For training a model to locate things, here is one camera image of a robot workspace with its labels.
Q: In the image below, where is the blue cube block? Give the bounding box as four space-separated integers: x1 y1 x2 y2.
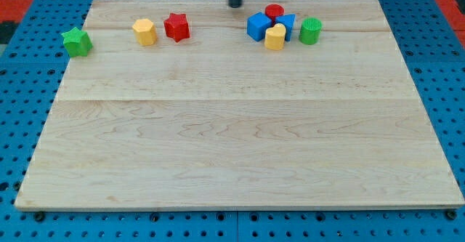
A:
246 12 272 41

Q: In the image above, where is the red star block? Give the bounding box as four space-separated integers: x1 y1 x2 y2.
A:
163 13 190 42

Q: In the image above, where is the green star block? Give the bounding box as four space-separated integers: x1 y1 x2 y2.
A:
61 27 93 57

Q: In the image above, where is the light wooden board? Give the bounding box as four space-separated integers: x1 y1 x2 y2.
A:
15 0 464 211

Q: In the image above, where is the yellow heart block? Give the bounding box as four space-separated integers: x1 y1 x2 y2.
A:
264 23 286 50

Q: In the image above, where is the blue triangle block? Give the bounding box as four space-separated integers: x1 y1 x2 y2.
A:
275 14 296 41

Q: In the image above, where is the red cylinder block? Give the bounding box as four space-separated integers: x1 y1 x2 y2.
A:
264 4 285 22

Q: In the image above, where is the green cylinder block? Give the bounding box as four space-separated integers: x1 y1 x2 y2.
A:
299 17 323 45

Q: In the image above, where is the yellow hexagon block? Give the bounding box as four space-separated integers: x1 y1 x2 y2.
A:
132 19 158 46

